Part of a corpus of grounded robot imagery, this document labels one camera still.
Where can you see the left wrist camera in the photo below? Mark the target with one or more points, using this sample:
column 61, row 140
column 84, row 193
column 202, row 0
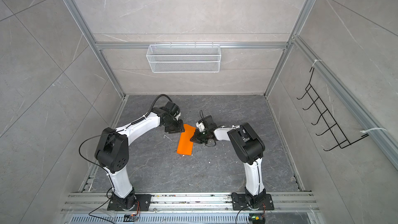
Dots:
column 173, row 109

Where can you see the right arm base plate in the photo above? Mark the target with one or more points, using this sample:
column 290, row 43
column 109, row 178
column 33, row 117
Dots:
column 262, row 202

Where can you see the white wire mesh basket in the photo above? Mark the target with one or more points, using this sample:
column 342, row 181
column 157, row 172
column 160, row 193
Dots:
column 189, row 58

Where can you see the white vented cable duct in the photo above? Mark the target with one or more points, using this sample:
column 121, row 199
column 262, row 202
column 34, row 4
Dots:
column 201, row 218

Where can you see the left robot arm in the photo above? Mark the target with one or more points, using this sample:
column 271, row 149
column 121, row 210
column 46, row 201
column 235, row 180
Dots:
column 112, row 152

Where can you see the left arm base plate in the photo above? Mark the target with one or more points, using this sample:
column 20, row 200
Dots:
column 130, row 203

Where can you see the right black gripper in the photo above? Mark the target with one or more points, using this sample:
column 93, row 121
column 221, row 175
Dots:
column 197, row 137

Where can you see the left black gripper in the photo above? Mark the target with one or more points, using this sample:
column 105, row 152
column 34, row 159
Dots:
column 180, row 129

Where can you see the white cable tie lower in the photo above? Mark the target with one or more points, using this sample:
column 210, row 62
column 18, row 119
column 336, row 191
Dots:
column 374, row 129

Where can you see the aluminium mounting rail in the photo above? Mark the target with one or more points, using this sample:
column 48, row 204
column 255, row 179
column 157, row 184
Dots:
column 196, row 202

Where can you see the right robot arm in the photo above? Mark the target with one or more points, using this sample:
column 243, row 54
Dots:
column 248, row 147

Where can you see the black wire hook rack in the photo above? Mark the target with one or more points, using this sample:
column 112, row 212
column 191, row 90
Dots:
column 340, row 139

